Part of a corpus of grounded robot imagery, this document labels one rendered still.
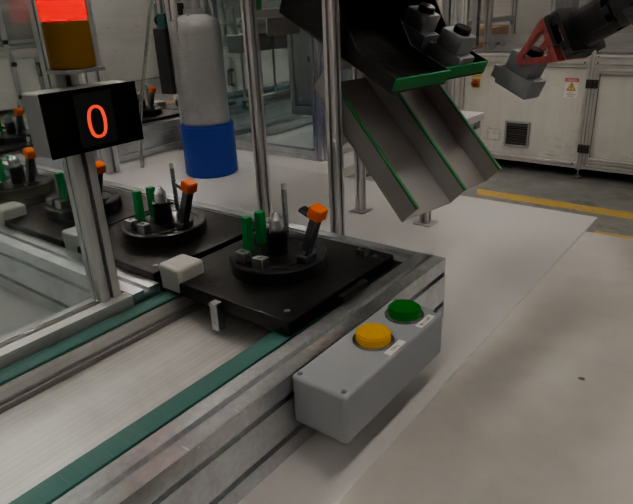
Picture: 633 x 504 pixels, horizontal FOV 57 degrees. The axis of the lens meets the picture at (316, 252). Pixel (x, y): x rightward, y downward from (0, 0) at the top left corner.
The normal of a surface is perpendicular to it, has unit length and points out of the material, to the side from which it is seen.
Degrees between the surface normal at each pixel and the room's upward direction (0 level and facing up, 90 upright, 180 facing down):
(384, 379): 90
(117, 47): 90
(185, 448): 0
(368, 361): 0
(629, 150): 90
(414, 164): 45
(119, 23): 90
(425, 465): 0
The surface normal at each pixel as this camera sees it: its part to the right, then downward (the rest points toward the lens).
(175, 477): 0.79, 0.21
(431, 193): 0.44, -0.47
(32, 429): -0.04, -0.92
